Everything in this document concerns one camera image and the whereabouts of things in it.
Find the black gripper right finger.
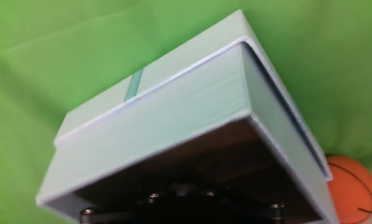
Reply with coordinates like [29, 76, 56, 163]
[182, 183, 286, 224]

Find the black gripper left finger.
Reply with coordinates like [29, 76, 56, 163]
[79, 183, 184, 224]

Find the orange mini basketball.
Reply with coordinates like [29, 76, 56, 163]
[325, 155, 372, 224]

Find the pale blue gift box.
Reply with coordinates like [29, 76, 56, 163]
[35, 8, 341, 224]

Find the green cloth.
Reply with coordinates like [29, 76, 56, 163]
[0, 0, 372, 224]

